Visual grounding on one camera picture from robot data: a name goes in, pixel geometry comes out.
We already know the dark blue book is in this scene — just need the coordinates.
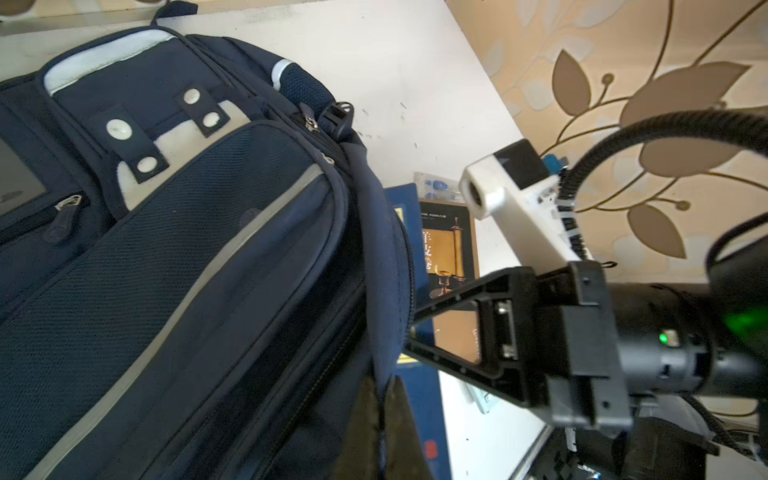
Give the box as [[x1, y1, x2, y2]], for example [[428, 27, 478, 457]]
[[385, 183, 452, 479]]

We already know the navy blue student backpack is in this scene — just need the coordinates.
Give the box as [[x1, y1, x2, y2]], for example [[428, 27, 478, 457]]
[[1, 23, 416, 479]]

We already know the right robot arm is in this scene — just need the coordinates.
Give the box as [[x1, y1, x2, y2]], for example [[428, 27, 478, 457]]
[[404, 109, 767, 479]]

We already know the brown cover book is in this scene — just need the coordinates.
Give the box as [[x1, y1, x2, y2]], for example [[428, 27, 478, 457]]
[[417, 200, 481, 363]]

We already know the clear pen case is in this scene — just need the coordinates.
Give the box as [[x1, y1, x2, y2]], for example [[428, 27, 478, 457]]
[[413, 172, 465, 204]]

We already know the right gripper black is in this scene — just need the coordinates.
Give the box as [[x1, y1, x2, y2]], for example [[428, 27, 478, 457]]
[[404, 261, 633, 433]]

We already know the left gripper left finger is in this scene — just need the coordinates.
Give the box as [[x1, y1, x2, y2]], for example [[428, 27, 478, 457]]
[[333, 377, 380, 480]]

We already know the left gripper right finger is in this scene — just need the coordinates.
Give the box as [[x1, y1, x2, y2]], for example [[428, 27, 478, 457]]
[[383, 377, 433, 480]]

